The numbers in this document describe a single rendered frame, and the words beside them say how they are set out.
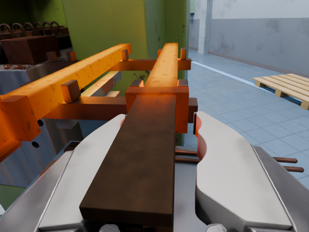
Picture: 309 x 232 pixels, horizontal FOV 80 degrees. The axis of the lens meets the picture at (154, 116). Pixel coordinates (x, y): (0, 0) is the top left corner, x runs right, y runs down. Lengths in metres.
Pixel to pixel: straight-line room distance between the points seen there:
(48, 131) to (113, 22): 0.37
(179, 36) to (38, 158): 0.82
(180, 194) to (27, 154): 0.52
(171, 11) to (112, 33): 0.46
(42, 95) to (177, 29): 0.89
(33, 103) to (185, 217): 0.31
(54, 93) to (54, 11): 0.95
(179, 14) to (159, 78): 0.86
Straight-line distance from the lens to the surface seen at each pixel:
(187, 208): 0.40
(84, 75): 0.27
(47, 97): 0.21
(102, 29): 0.65
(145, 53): 0.61
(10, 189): 0.96
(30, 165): 0.78
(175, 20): 1.03
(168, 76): 0.19
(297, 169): 0.54
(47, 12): 1.17
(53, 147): 0.65
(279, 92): 2.98
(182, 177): 0.45
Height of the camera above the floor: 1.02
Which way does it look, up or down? 28 degrees down
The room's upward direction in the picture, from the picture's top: 3 degrees counter-clockwise
